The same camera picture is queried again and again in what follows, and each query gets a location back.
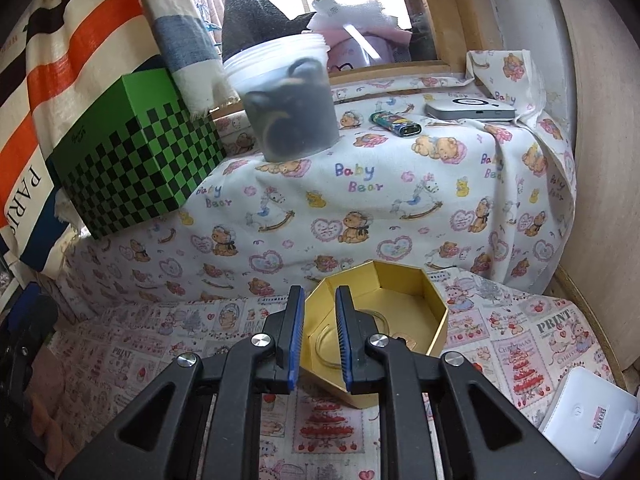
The white foam wrap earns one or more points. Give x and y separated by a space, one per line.
360 12

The orange black striped bag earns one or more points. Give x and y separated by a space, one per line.
75 35

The black felt cloth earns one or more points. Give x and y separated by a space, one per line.
245 15

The clear glass bangle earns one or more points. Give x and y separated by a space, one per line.
318 347

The gold hexagonal box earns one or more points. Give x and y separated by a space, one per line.
400 280

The person's left hand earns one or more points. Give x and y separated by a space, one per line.
47 400

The translucent plastic container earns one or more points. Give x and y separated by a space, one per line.
290 115

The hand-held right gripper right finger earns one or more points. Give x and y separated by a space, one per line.
345 340

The curved wooden board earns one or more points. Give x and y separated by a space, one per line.
600 160

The pink blue striped cloth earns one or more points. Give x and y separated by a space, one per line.
180 35

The small gold pendant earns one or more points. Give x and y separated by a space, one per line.
405 341

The green black checkered box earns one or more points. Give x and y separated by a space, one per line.
135 160

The bear printed white cloth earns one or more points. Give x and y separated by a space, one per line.
390 200

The pink patchwork printed cloth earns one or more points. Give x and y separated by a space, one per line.
500 320

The colourful printed lighter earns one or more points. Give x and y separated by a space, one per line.
395 124

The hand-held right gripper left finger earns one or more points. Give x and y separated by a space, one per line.
295 340

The silver flat power bank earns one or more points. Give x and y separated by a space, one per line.
470 110

